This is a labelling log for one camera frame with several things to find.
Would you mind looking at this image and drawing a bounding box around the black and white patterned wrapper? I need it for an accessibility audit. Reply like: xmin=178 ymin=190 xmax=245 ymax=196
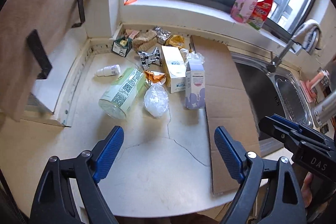
xmin=137 ymin=47 xmax=161 ymax=69

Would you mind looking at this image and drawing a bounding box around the metal faucet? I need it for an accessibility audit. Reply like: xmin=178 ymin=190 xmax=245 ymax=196
xmin=265 ymin=22 xmax=322 ymax=80

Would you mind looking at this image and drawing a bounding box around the small white bottle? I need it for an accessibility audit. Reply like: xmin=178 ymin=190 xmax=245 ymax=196
xmin=96 ymin=64 xmax=121 ymax=77

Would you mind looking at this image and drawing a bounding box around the wooden cabinet door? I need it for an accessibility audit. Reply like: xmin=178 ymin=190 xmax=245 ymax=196
xmin=0 ymin=0 xmax=109 ymax=122

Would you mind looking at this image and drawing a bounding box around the brown snack packet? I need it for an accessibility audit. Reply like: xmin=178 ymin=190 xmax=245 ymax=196
xmin=132 ymin=30 xmax=158 ymax=51

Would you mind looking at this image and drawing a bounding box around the green and white wipes packet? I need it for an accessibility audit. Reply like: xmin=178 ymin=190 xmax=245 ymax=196
xmin=99 ymin=67 xmax=146 ymax=120

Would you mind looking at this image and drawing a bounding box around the black cabinet handle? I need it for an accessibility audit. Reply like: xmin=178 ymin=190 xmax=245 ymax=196
xmin=26 ymin=29 xmax=53 ymax=80
xmin=71 ymin=0 xmax=86 ymax=28

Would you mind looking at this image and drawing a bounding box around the pink sponge rack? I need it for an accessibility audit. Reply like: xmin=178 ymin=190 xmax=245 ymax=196
xmin=299 ymin=69 xmax=330 ymax=104

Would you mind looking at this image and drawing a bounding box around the person's right hand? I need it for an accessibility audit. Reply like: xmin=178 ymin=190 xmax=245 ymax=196
xmin=301 ymin=174 xmax=314 ymax=210

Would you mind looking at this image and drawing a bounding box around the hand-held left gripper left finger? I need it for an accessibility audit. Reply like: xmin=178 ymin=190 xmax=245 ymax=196
xmin=30 ymin=126 xmax=124 ymax=224

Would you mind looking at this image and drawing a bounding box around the white carton box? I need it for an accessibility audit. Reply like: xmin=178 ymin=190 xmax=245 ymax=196
xmin=161 ymin=45 xmax=187 ymax=94

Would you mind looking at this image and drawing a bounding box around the dark green small box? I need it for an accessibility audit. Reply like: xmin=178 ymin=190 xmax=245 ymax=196
xmin=112 ymin=36 xmax=132 ymax=57

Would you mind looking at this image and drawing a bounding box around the clear plastic bag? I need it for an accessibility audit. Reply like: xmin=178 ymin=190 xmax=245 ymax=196
xmin=143 ymin=82 xmax=170 ymax=119

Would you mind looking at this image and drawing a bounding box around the white cloth on faucet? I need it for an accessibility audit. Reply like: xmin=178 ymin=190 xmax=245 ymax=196
xmin=291 ymin=19 xmax=322 ymax=55

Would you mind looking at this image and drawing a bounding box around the orange and white wrapper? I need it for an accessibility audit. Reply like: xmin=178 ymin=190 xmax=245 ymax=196
xmin=144 ymin=70 xmax=166 ymax=87

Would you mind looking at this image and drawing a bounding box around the brown cardboard sheet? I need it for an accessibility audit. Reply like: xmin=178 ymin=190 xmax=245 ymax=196
xmin=189 ymin=35 xmax=261 ymax=195

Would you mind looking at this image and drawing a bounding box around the red spray bottle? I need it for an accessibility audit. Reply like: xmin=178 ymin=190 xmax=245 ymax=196
xmin=248 ymin=0 xmax=279 ymax=30

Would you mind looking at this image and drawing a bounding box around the white plastic bag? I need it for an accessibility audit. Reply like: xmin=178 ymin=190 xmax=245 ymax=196
xmin=180 ymin=49 xmax=205 ymax=67

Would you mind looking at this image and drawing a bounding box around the silver foil wrapper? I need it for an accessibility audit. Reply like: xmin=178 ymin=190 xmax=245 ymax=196
xmin=153 ymin=26 xmax=172 ymax=45

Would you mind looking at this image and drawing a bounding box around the stainless steel sink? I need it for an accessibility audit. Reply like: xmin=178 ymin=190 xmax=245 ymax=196
xmin=231 ymin=52 xmax=315 ymax=159

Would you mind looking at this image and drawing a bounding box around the tan paper wrapper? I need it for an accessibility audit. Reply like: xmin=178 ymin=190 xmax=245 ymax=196
xmin=124 ymin=29 xmax=141 ymax=41

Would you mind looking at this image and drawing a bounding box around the yellow snack packet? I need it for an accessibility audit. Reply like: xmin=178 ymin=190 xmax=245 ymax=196
xmin=165 ymin=34 xmax=185 ymax=49

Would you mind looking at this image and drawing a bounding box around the purple and white carton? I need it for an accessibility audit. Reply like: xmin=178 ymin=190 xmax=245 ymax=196
xmin=185 ymin=59 xmax=206 ymax=110

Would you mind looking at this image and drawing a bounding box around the silver kitchen appliance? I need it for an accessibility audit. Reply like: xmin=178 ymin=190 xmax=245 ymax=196
xmin=314 ymin=91 xmax=336 ymax=128

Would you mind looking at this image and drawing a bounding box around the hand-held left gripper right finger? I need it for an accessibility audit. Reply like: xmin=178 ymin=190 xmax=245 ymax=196
xmin=214 ymin=126 xmax=307 ymax=224

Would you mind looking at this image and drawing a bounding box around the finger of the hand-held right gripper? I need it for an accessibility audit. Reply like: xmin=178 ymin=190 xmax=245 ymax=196
xmin=270 ymin=114 xmax=327 ymax=141
xmin=259 ymin=116 xmax=332 ymax=153

